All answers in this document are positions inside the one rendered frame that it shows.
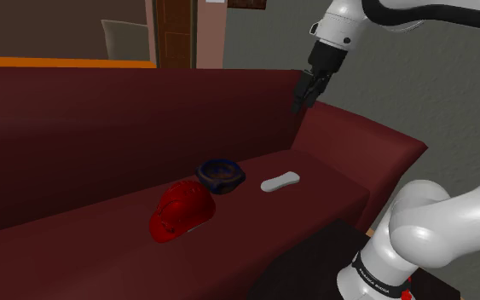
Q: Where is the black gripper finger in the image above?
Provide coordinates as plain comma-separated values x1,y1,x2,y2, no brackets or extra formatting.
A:
291,69,331,115

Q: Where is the white remote control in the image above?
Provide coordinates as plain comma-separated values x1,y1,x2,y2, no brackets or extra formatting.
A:
260,170,301,193

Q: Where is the dark blue bowl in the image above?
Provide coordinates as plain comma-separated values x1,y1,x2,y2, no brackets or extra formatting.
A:
194,158,247,195

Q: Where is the brown wooden door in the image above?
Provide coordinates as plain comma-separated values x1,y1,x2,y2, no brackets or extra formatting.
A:
154,0,198,70

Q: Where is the red hard hat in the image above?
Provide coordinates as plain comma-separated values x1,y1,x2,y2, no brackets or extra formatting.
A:
148,180,217,245

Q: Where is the beige chair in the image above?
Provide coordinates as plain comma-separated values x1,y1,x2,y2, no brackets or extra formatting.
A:
100,19,151,62

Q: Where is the dark red sofa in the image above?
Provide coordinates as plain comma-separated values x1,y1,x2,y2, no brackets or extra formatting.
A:
0,66,429,300

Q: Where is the orange counter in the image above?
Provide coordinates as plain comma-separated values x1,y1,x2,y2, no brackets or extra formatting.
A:
0,55,158,70

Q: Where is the dark wall picture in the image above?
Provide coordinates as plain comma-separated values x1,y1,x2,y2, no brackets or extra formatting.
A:
227,0,268,10

